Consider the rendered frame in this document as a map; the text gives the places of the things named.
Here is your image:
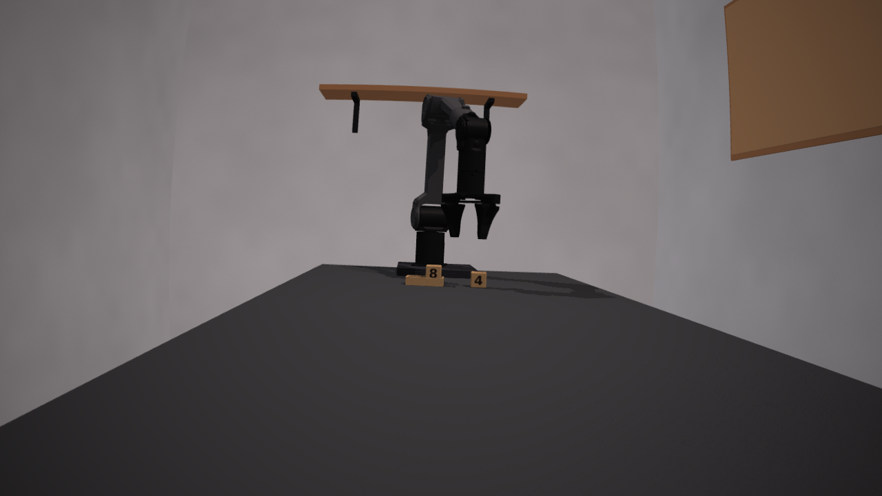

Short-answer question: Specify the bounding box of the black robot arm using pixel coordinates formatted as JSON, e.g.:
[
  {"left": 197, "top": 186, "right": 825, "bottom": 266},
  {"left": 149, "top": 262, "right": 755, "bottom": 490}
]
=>
[{"left": 411, "top": 94, "right": 491, "bottom": 267}]

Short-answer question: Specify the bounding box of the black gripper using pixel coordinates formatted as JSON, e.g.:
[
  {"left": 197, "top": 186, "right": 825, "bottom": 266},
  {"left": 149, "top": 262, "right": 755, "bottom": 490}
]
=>
[{"left": 441, "top": 172, "right": 500, "bottom": 240}]

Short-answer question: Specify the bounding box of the tan cube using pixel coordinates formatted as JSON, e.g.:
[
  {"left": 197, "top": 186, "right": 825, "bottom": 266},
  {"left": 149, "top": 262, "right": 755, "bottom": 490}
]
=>
[
  {"left": 425, "top": 265, "right": 442, "bottom": 278},
  {"left": 471, "top": 271, "right": 486, "bottom": 288}
]

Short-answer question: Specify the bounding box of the tan rectangular tray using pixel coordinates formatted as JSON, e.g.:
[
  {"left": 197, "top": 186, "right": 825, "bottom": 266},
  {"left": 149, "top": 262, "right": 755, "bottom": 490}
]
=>
[{"left": 405, "top": 275, "right": 444, "bottom": 287}]

